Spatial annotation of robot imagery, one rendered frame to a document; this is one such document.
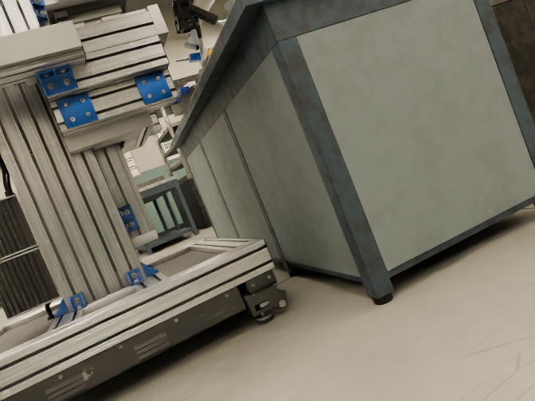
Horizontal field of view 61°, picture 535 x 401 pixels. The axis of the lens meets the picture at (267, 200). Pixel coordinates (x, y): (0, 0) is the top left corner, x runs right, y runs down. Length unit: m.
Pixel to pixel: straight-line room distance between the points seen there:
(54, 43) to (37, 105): 0.33
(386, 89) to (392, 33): 0.14
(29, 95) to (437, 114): 1.20
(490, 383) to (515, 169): 0.75
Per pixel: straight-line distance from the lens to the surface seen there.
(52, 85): 1.40
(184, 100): 2.07
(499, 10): 2.51
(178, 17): 1.90
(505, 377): 0.78
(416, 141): 1.21
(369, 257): 1.12
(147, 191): 5.77
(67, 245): 1.54
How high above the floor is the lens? 0.40
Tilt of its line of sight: 3 degrees down
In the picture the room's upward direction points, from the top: 22 degrees counter-clockwise
